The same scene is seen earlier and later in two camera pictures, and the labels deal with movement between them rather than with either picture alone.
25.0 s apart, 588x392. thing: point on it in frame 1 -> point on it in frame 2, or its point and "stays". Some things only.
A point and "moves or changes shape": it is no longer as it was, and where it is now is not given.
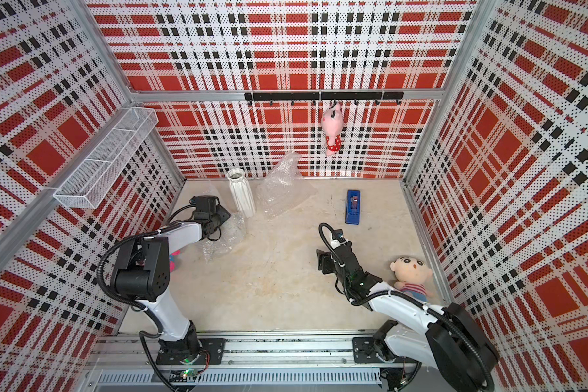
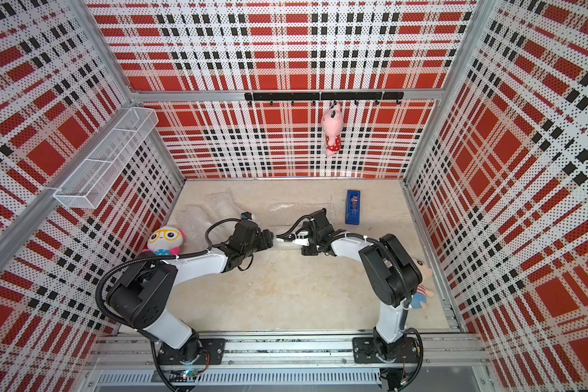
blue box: [353, 207] stays
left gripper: [223, 213] -> [265, 240]
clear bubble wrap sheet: [232, 231] moves or changes shape
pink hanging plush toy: [331, 122] stays
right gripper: [324, 261] -> [310, 250]
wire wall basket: [100, 166] stays
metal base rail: [126, 363] stays
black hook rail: [334, 96] stays
